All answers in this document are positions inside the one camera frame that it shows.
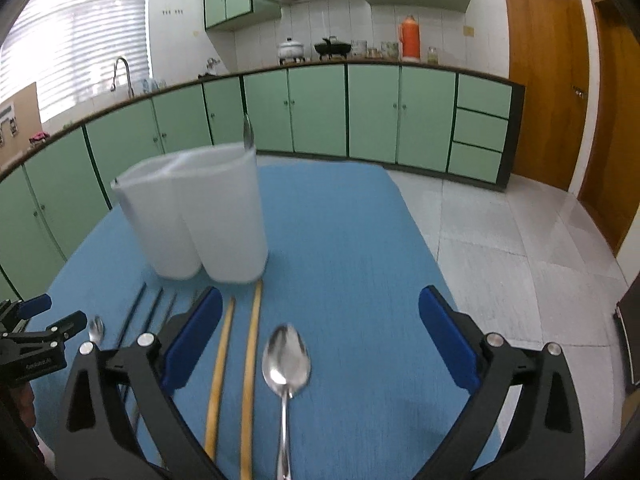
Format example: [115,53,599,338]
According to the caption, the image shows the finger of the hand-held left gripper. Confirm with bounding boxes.
[2,310,89,357]
[0,294,53,333]

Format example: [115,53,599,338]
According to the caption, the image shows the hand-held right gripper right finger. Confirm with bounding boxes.
[417,285,587,480]

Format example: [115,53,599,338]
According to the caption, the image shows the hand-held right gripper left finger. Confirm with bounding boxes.
[55,286,229,480]

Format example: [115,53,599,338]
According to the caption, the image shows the wooden chopstick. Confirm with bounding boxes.
[203,296,237,462]
[238,280,265,480]

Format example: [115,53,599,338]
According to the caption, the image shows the large steel spoon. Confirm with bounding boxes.
[261,323,312,480]

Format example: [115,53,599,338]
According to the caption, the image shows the white plastic utensil holder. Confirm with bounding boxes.
[110,142,271,284]

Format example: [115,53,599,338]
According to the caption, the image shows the person's left hand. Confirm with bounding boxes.
[12,385,38,433]

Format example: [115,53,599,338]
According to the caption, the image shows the blue table mat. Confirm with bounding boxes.
[24,161,502,480]

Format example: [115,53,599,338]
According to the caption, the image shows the dark object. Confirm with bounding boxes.
[612,285,640,388]

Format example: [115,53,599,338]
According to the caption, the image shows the cardboard box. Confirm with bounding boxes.
[0,82,42,172]

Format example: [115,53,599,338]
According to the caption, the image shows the steel kitchen faucet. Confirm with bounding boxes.
[110,56,136,99]

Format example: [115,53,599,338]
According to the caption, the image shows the green lower kitchen cabinets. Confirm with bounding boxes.
[0,59,527,302]

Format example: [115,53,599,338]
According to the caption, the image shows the white window blind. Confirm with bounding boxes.
[0,0,152,127]

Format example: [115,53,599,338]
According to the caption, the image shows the orange thermos flask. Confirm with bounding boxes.
[398,14,424,62]

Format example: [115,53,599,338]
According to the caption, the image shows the white cooking pot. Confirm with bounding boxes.
[277,37,306,64]

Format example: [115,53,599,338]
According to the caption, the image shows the black wok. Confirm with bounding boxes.
[313,35,354,61]

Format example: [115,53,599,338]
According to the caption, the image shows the wooden door with frame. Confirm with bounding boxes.
[576,0,640,257]

